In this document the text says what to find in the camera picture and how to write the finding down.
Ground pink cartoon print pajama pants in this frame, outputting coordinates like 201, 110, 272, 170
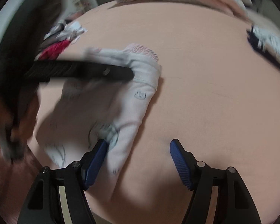
35, 42, 163, 175

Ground folded white navy clothes stack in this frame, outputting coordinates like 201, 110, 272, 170
246, 25, 280, 68

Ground magenta red garment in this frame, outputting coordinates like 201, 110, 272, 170
36, 39, 71, 60

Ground white black garment pile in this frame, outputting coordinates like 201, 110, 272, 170
39, 20, 87, 50

